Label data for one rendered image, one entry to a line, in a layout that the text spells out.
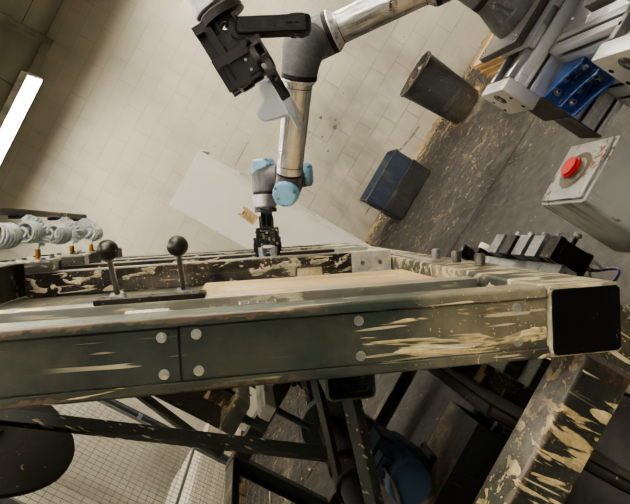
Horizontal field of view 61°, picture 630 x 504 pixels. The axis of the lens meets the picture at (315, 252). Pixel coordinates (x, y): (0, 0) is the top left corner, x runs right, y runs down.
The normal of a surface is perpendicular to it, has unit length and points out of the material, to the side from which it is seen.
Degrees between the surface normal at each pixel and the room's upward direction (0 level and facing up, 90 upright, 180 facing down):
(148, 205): 90
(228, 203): 90
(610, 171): 90
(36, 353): 90
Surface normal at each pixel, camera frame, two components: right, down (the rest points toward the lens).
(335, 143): 0.06, 0.17
